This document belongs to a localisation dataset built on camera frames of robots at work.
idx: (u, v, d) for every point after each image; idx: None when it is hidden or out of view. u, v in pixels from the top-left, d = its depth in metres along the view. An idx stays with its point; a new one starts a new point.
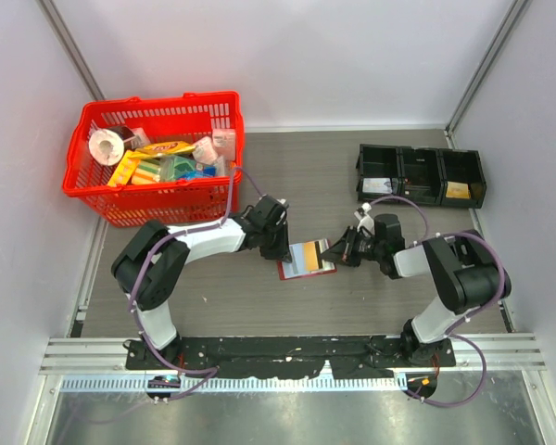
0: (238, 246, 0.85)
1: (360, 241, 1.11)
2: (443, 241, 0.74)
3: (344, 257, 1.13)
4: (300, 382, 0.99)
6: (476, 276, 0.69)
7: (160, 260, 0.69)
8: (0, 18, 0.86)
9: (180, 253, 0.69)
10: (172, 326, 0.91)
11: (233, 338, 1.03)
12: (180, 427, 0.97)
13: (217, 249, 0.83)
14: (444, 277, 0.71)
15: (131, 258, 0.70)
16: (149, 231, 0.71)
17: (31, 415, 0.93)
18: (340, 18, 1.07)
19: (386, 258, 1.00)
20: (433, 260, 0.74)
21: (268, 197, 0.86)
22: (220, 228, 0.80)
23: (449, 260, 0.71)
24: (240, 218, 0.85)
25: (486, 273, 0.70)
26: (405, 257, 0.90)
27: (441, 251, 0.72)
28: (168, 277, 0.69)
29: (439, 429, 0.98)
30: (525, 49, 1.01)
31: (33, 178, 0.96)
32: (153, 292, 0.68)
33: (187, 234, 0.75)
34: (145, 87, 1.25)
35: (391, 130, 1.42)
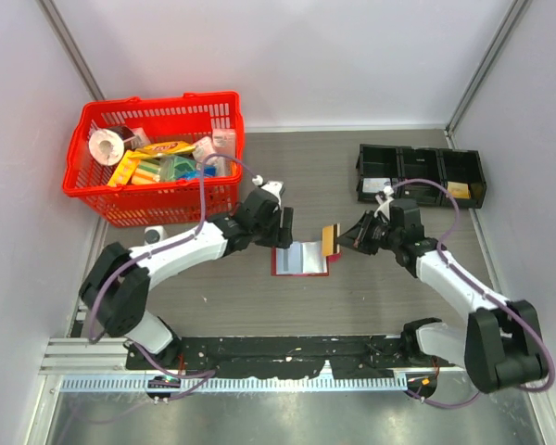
0: (221, 253, 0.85)
1: (376, 225, 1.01)
2: (495, 322, 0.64)
3: (357, 242, 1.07)
4: (300, 382, 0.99)
6: (515, 370, 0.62)
7: (120, 291, 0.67)
8: None
9: (137, 281, 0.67)
10: (166, 330, 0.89)
11: (234, 338, 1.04)
12: (180, 427, 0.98)
13: (196, 260, 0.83)
14: (480, 362, 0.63)
15: (94, 286, 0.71)
16: (110, 257, 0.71)
17: (31, 415, 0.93)
18: (340, 18, 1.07)
19: (404, 247, 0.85)
20: (474, 336, 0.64)
21: (256, 193, 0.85)
22: (195, 238, 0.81)
23: (494, 348, 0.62)
24: (226, 221, 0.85)
25: (524, 365, 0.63)
26: (432, 272, 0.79)
27: (487, 336, 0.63)
28: (127, 307, 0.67)
29: (439, 429, 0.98)
30: (525, 49, 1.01)
31: (33, 177, 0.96)
32: (114, 323, 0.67)
33: (151, 255, 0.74)
34: (145, 87, 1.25)
35: (391, 129, 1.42)
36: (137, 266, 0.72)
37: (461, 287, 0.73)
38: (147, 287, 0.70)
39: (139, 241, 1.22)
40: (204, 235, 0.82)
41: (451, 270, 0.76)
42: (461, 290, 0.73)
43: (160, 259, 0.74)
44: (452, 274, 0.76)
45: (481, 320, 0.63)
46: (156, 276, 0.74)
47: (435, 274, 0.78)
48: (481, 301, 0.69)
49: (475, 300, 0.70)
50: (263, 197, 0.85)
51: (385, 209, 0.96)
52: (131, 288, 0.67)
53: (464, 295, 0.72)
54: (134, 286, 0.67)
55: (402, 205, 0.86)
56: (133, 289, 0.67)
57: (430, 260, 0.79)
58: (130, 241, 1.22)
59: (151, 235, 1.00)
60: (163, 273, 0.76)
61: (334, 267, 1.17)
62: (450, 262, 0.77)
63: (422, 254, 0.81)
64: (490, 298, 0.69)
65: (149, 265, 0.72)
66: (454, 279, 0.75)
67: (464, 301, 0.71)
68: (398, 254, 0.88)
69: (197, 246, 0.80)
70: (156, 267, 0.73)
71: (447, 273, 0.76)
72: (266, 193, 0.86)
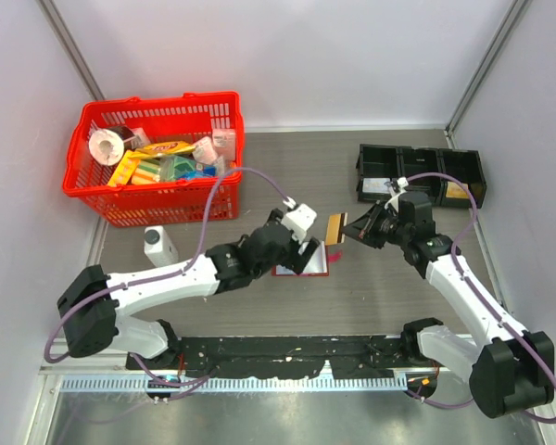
0: (214, 290, 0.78)
1: (384, 218, 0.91)
2: (511, 358, 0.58)
3: (362, 233, 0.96)
4: (300, 382, 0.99)
6: (522, 400, 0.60)
7: (85, 318, 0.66)
8: (0, 18, 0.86)
9: (102, 315, 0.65)
10: (161, 340, 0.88)
11: (233, 338, 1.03)
12: (180, 427, 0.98)
13: (185, 295, 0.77)
14: (487, 392, 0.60)
15: (68, 302, 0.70)
16: (86, 278, 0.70)
17: (31, 415, 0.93)
18: (340, 18, 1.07)
19: (414, 245, 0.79)
20: (486, 370, 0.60)
21: (266, 231, 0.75)
22: (183, 274, 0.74)
23: (506, 383, 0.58)
24: (223, 259, 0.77)
25: (531, 394, 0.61)
26: (444, 281, 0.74)
27: (503, 373, 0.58)
28: (90, 336, 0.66)
29: (437, 428, 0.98)
30: (525, 49, 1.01)
31: (32, 177, 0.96)
32: (76, 347, 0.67)
33: (128, 286, 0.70)
34: (145, 87, 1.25)
35: (391, 129, 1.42)
36: (109, 296, 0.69)
37: (477, 310, 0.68)
38: (114, 321, 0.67)
39: (139, 241, 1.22)
40: (195, 271, 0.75)
41: (466, 284, 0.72)
42: (476, 313, 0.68)
43: (136, 292, 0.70)
44: (467, 290, 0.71)
45: (497, 355, 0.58)
46: (129, 309, 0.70)
47: (450, 288, 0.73)
48: (498, 330, 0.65)
49: (491, 330, 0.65)
50: (271, 236, 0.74)
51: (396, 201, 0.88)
52: (94, 321, 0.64)
53: (479, 320, 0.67)
54: (97, 319, 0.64)
55: (412, 200, 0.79)
56: (96, 323, 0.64)
57: (443, 268, 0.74)
58: (130, 241, 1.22)
59: (151, 235, 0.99)
60: (138, 305, 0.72)
61: (334, 266, 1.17)
62: (464, 278, 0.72)
63: (435, 257, 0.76)
64: (508, 328, 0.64)
65: (120, 299, 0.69)
66: (470, 296, 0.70)
67: (479, 326, 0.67)
68: (406, 252, 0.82)
69: (183, 283, 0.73)
70: (126, 302, 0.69)
71: (463, 288, 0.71)
72: (277, 227, 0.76)
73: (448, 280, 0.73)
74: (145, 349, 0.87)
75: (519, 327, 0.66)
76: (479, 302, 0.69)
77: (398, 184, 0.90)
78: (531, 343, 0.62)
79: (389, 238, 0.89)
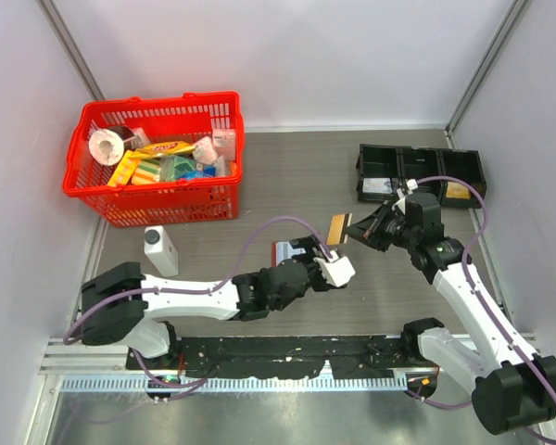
0: (230, 316, 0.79)
1: (390, 220, 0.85)
2: (522, 383, 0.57)
3: (366, 234, 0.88)
4: (300, 382, 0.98)
6: (525, 420, 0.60)
7: (110, 312, 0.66)
8: (0, 19, 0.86)
9: (129, 314, 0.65)
10: (164, 344, 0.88)
11: (233, 338, 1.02)
12: (180, 426, 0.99)
13: (202, 314, 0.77)
14: (492, 410, 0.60)
15: (94, 287, 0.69)
16: (121, 273, 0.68)
17: (31, 415, 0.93)
18: (340, 18, 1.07)
19: (423, 249, 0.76)
20: (494, 390, 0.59)
21: (284, 268, 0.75)
22: (209, 294, 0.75)
23: (511, 404, 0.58)
24: (245, 289, 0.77)
25: (535, 413, 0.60)
26: (452, 292, 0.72)
27: (511, 396, 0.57)
28: (109, 330, 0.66)
29: (436, 428, 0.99)
30: (525, 49, 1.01)
31: (33, 178, 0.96)
32: (91, 336, 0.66)
33: (159, 292, 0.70)
34: (145, 87, 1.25)
35: (391, 130, 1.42)
36: (141, 297, 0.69)
37: (487, 329, 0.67)
38: (136, 322, 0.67)
39: (139, 241, 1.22)
40: (220, 294, 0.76)
41: (475, 298, 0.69)
42: (486, 332, 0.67)
43: (164, 299, 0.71)
44: (476, 304, 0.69)
45: (507, 379, 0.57)
46: (153, 312, 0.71)
47: (460, 302, 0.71)
48: (508, 352, 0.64)
49: (501, 353, 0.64)
50: (283, 277, 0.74)
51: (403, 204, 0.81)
52: (120, 318, 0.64)
53: (489, 340, 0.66)
54: (124, 318, 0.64)
55: (420, 202, 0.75)
56: (123, 320, 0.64)
57: (452, 277, 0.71)
58: (130, 241, 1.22)
59: (151, 235, 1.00)
60: (161, 311, 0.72)
61: None
62: (475, 292, 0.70)
63: (445, 265, 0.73)
64: (519, 352, 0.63)
65: (149, 302, 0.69)
66: (479, 311, 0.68)
67: (489, 347, 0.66)
68: (412, 257, 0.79)
69: (207, 302, 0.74)
70: (155, 306, 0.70)
71: (473, 303, 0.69)
72: (293, 267, 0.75)
73: (459, 293, 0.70)
74: (145, 349, 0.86)
75: (529, 350, 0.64)
76: (489, 321, 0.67)
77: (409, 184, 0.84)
78: (539, 365, 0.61)
79: (396, 242, 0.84)
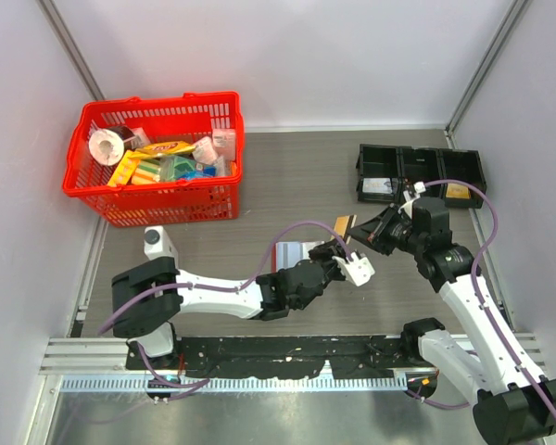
0: (251, 317, 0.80)
1: (396, 222, 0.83)
2: (524, 404, 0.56)
3: (370, 237, 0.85)
4: (300, 382, 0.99)
6: (527, 437, 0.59)
7: (147, 305, 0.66)
8: (0, 19, 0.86)
9: (170, 308, 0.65)
10: (170, 343, 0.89)
11: (234, 338, 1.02)
12: (180, 427, 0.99)
13: (226, 311, 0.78)
14: (493, 425, 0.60)
15: (128, 280, 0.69)
16: (162, 266, 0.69)
17: (31, 415, 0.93)
18: (340, 18, 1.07)
19: (429, 257, 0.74)
20: (496, 409, 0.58)
21: (301, 269, 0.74)
22: (236, 292, 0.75)
23: (513, 425, 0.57)
24: (267, 287, 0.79)
25: (537, 431, 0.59)
26: (460, 306, 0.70)
27: (513, 417, 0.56)
28: (145, 323, 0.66)
29: (436, 428, 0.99)
30: (525, 49, 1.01)
31: (33, 177, 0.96)
32: (124, 328, 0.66)
33: (194, 286, 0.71)
34: (144, 87, 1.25)
35: (391, 130, 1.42)
36: (175, 291, 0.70)
37: (495, 348, 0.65)
38: (171, 316, 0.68)
39: (139, 241, 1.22)
40: (246, 292, 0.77)
41: (484, 315, 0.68)
42: (493, 350, 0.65)
43: (196, 295, 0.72)
44: (485, 320, 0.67)
45: (511, 401, 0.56)
46: (185, 308, 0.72)
47: (468, 318, 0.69)
48: (514, 375, 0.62)
49: (508, 374, 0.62)
50: (299, 278, 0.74)
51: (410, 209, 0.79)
52: (158, 311, 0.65)
53: (496, 360, 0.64)
54: (164, 311, 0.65)
55: (429, 208, 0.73)
56: (164, 313, 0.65)
57: (461, 290, 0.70)
58: (130, 241, 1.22)
59: (151, 235, 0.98)
60: (193, 307, 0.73)
61: None
62: (484, 308, 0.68)
63: (454, 276, 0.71)
64: (525, 374, 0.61)
65: (183, 298, 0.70)
66: (486, 329, 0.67)
67: (496, 365, 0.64)
68: (420, 264, 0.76)
69: (233, 299, 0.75)
70: (188, 301, 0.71)
71: (481, 319, 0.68)
72: (309, 266, 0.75)
73: (466, 308, 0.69)
74: (150, 346, 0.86)
75: (537, 372, 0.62)
76: (497, 338, 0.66)
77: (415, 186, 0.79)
78: (547, 390, 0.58)
79: (400, 246, 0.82)
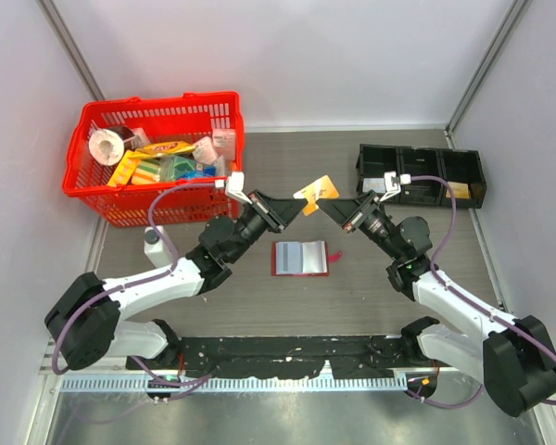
0: (198, 290, 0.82)
1: (375, 216, 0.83)
2: (512, 349, 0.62)
3: (348, 227, 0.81)
4: (300, 382, 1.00)
6: (538, 389, 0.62)
7: (85, 325, 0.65)
8: None
9: (105, 316, 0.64)
10: (160, 336, 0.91)
11: (233, 337, 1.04)
12: (180, 427, 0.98)
13: (173, 295, 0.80)
14: (503, 387, 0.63)
15: (59, 314, 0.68)
16: (82, 286, 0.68)
17: (31, 415, 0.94)
18: (339, 18, 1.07)
19: (399, 269, 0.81)
20: (495, 366, 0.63)
21: (212, 224, 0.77)
22: (171, 275, 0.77)
23: (516, 375, 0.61)
24: (198, 259, 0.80)
25: (544, 381, 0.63)
26: (430, 295, 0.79)
27: (508, 363, 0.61)
28: (92, 341, 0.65)
29: (438, 429, 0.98)
30: (525, 49, 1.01)
31: (33, 177, 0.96)
32: (76, 356, 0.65)
33: (124, 288, 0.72)
34: (145, 87, 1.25)
35: (390, 130, 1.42)
36: (108, 299, 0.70)
37: (468, 311, 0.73)
38: (116, 324, 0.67)
39: (139, 241, 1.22)
40: (181, 271, 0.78)
41: (451, 293, 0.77)
42: (468, 314, 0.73)
43: (132, 294, 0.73)
44: (451, 295, 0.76)
45: (499, 348, 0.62)
46: (127, 310, 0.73)
47: (438, 300, 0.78)
48: (490, 325, 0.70)
49: (484, 326, 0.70)
50: (214, 237, 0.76)
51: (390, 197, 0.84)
52: (96, 324, 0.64)
53: (472, 320, 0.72)
54: (102, 322, 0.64)
55: (415, 240, 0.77)
56: (101, 324, 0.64)
57: (426, 284, 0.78)
58: (130, 241, 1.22)
59: (150, 235, 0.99)
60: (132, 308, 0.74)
61: (335, 266, 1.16)
62: (448, 285, 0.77)
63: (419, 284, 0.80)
64: (499, 321, 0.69)
65: (120, 301, 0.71)
66: (458, 302, 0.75)
67: (473, 325, 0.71)
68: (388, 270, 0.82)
69: (171, 283, 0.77)
70: (126, 303, 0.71)
71: (450, 297, 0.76)
72: (216, 222, 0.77)
73: (432, 291, 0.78)
74: (144, 351, 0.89)
75: (509, 318, 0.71)
76: (467, 305, 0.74)
77: (402, 180, 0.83)
78: (525, 329, 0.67)
79: (371, 237, 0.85)
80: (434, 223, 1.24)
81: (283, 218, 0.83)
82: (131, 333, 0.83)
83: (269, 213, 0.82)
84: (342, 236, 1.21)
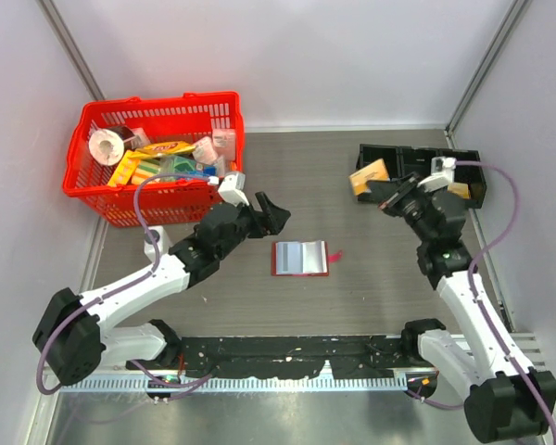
0: (186, 284, 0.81)
1: (413, 199, 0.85)
2: (513, 395, 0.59)
3: (383, 205, 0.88)
4: (300, 382, 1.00)
6: (514, 431, 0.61)
7: (69, 342, 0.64)
8: None
9: (84, 332, 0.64)
10: (157, 337, 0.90)
11: (233, 338, 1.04)
12: (180, 427, 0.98)
13: (158, 295, 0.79)
14: (481, 416, 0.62)
15: (44, 336, 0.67)
16: (58, 303, 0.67)
17: (31, 415, 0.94)
18: (339, 19, 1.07)
19: (431, 253, 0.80)
20: (485, 399, 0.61)
21: (216, 209, 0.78)
22: (153, 275, 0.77)
23: (500, 417, 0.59)
24: (187, 250, 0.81)
25: (524, 425, 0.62)
26: (455, 298, 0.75)
27: (499, 406, 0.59)
28: (79, 357, 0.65)
29: (438, 429, 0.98)
30: (525, 49, 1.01)
31: (32, 177, 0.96)
32: (67, 373, 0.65)
33: (103, 299, 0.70)
34: (145, 87, 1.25)
35: (390, 130, 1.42)
36: (87, 313, 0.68)
37: (486, 339, 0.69)
38: (98, 336, 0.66)
39: (139, 241, 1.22)
40: (163, 270, 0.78)
41: (477, 309, 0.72)
42: (484, 342, 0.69)
43: (112, 304, 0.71)
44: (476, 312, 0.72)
45: (498, 388, 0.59)
46: (110, 321, 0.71)
47: (461, 309, 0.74)
48: (504, 364, 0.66)
49: (496, 362, 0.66)
50: (218, 220, 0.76)
51: (432, 183, 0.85)
52: (77, 342, 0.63)
53: (486, 349, 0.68)
54: (82, 337, 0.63)
55: (446, 212, 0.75)
56: (82, 341, 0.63)
57: (454, 285, 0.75)
58: (130, 241, 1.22)
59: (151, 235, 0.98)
60: (118, 316, 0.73)
61: (335, 266, 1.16)
62: (477, 301, 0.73)
63: (449, 272, 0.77)
64: (513, 362, 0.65)
65: (98, 313, 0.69)
66: (478, 322, 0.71)
67: (486, 356, 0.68)
68: (419, 256, 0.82)
69: (154, 284, 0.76)
70: (107, 314, 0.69)
71: (474, 313, 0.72)
72: (221, 208, 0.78)
73: (459, 298, 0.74)
74: (142, 354, 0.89)
75: (526, 363, 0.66)
76: (487, 331, 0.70)
77: (445, 164, 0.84)
78: (535, 380, 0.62)
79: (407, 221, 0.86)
80: None
81: (275, 223, 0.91)
82: (124, 338, 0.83)
83: (268, 218, 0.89)
84: (342, 236, 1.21)
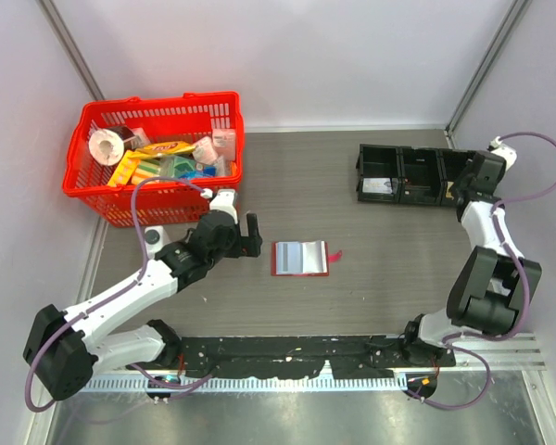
0: (175, 288, 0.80)
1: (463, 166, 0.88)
2: (493, 261, 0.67)
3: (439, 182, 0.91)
4: (300, 382, 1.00)
6: (486, 312, 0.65)
7: (56, 360, 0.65)
8: None
9: (70, 349, 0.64)
10: (154, 340, 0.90)
11: (233, 338, 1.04)
12: (180, 427, 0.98)
13: (146, 303, 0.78)
14: (460, 288, 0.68)
15: (32, 351, 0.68)
16: (44, 320, 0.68)
17: (31, 415, 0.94)
18: (339, 19, 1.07)
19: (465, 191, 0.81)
20: (468, 268, 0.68)
21: (211, 216, 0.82)
22: (138, 284, 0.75)
23: (477, 283, 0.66)
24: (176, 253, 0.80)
25: (498, 311, 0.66)
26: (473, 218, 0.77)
27: (477, 270, 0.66)
28: (68, 373, 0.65)
29: (439, 429, 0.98)
30: (525, 49, 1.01)
31: (32, 177, 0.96)
32: (60, 388, 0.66)
33: (87, 314, 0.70)
34: (145, 87, 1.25)
35: (390, 130, 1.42)
36: (72, 330, 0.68)
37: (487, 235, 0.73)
38: (85, 350, 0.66)
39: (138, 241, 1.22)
40: (148, 277, 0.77)
41: (491, 222, 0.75)
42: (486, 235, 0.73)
43: (96, 317, 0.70)
44: (487, 222, 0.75)
45: (482, 252, 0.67)
46: (96, 335, 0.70)
47: (477, 224, 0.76)
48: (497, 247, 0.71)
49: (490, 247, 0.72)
50: (214, 222, 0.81)
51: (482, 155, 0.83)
52: (64, 359, 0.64)
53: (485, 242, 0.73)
54: (68, 355, 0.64)
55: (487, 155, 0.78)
56: (69, 358, 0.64)
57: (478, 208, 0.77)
58: (130, 241, 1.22)
59: (150, 235, 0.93)
60: (104, 329, 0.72)
61: (335, 266, 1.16)
62: (495, 215, 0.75)
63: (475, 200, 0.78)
64: (507, 248, 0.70)
65: (83, 329, 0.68)
66: (487, 228, 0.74)
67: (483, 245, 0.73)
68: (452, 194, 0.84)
69: (140, 292, 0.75)
70: (92, 329, 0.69)
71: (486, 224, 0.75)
72: (217, 213, 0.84)
73: (477, 215, 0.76)
74: (141, 356, 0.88)
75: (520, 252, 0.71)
76: (492, 230, 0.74)
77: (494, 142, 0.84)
78: (524, 262, 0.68)
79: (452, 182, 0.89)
80: (435, 225, 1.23)
81: (253, 247, 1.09)
82: (119, 346, 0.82)
83: (254, 239, 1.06)
84: (342, 236, 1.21)
